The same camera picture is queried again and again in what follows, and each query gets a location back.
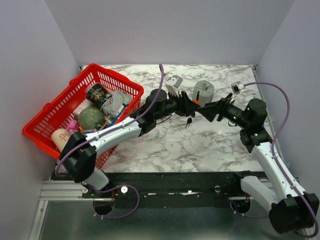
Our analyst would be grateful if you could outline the black coffee can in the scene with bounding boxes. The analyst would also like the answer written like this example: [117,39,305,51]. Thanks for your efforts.
[85,82,113,110]

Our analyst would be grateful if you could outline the red plastic shopping basket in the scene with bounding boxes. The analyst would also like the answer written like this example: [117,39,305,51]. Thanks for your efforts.
[22,63,144,160]

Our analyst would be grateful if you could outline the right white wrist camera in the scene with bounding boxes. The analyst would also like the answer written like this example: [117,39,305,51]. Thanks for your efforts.
[230,81,245,103]

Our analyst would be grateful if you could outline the blue snack packet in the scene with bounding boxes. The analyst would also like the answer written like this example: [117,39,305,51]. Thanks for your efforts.
[106,103,129,128]

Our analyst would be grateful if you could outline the grey crumpled bag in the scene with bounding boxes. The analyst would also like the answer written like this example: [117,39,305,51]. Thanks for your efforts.
[102,89,133,116]

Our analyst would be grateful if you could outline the orange black padlock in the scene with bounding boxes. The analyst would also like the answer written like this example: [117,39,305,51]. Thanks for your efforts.
[192,91,200,105]

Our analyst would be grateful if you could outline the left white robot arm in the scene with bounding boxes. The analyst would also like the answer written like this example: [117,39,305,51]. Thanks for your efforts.
[59,89,200,198]

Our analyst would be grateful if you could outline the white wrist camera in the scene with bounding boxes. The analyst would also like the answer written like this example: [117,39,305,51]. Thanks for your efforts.
[164,74,183,97]
[230,81,245,103]

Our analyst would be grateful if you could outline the black keys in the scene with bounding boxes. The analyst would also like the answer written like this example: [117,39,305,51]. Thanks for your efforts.
[185,112,196,129]

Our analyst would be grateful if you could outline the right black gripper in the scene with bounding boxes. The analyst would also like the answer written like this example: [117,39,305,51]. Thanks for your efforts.
[197,92,250,129]

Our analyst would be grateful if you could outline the green melon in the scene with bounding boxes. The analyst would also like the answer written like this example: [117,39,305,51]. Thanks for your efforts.
[78,107,105,130]

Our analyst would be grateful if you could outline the beige cup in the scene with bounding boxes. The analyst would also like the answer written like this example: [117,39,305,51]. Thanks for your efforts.
[51,128,71,152]

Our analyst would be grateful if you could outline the pink small box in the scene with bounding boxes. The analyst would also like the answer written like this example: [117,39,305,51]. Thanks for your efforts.
[66,119,79,134]

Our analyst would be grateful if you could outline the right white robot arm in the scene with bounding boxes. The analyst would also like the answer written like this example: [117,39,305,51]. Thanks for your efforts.
[197,94,320,234]

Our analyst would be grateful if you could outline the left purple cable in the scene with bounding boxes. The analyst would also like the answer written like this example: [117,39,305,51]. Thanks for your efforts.
[54,63,166,178]

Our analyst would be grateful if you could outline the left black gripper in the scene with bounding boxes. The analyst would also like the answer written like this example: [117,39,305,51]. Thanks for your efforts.
[154,89,200,122]

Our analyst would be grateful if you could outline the purple cable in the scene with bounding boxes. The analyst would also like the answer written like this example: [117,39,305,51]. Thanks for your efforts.
[229,81,320,238]
[54,63,166,178]

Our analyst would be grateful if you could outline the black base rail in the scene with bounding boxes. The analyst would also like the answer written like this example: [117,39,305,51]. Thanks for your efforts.
[82,171,253,216]

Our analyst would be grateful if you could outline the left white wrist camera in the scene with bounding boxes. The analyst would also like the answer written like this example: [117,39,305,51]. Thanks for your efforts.
[164,74,183,97]

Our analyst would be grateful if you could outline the grey cylinder holder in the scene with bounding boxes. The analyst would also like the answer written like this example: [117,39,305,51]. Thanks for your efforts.
[192,80,215,107]

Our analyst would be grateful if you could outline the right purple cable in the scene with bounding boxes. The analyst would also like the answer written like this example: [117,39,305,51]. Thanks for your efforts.
[229,81,320,238]

